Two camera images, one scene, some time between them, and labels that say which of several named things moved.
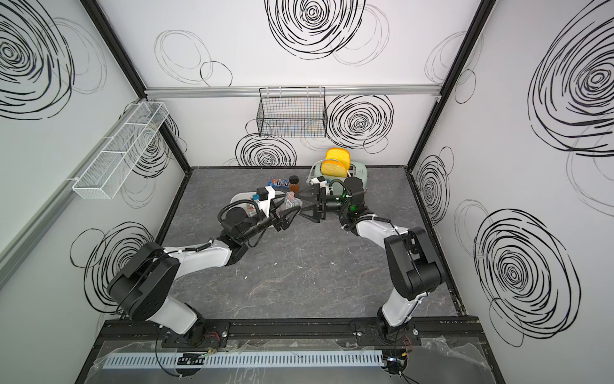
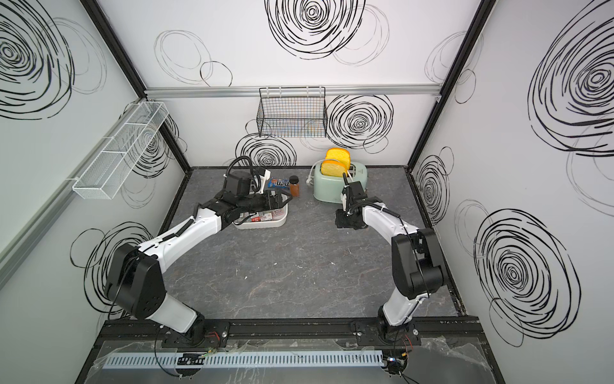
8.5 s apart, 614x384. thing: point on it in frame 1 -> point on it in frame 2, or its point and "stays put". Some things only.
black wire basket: [293, 112] stays put
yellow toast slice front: [331, 167] stays put
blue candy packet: [278, 182] stays put
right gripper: [320, 197] -> [340, 220]
